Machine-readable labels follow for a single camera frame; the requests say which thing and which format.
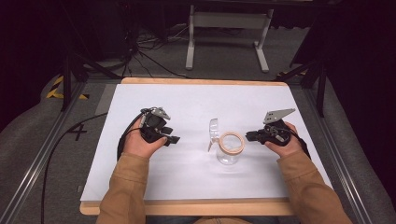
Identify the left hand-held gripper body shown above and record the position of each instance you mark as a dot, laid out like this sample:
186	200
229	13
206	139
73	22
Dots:
153	124

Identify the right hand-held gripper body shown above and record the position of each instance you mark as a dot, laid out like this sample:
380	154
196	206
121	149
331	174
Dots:
275	130

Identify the clear glass jar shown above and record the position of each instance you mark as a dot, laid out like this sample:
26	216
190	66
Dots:
230	152

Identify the clear glass jar lid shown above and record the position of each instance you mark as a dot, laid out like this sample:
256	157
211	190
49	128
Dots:
213	132

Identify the person's right hand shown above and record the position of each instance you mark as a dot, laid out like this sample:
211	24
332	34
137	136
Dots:
291	147

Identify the person's left hand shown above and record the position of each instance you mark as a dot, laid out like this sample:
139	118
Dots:
137	144

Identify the white table cover sheet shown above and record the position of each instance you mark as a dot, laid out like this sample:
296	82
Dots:
186	174

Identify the black tripod stand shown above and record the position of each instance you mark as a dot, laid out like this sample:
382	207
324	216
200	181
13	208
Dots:
66	84
320	87

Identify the yellow black floor tape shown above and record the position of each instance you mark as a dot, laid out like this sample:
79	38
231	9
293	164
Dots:
56	90

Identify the white metal stand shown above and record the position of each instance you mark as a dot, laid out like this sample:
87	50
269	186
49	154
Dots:
229	20

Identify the aluminium rail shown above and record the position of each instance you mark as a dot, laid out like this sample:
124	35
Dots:
34	165
339	155

